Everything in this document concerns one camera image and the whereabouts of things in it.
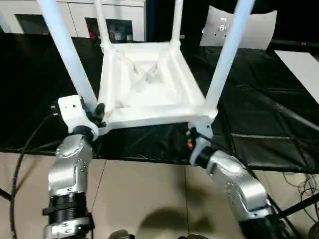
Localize black cabinet with gold label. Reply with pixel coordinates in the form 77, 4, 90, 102
145, 0, 210, 43

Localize white cabinet with glass doors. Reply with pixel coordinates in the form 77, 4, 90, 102
0, 0, 148, 43

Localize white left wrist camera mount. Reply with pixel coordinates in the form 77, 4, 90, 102
56, 95, 100, 140

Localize black stand leg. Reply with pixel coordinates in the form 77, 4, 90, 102
277, 192, 319, 220

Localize black work mat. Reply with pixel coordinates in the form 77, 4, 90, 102
0, 32, 319, 175

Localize dark robot foot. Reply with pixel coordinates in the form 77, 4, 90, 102
107, 230, 134, 239
177, 233, 212, 239

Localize dark right robot foot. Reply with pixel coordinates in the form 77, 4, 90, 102
177, 233, 212, 239

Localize flat white board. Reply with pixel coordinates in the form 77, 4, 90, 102
274, 49, 319, 110

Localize dark left robot foot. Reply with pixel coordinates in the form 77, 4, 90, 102
107, 230, 134, 239

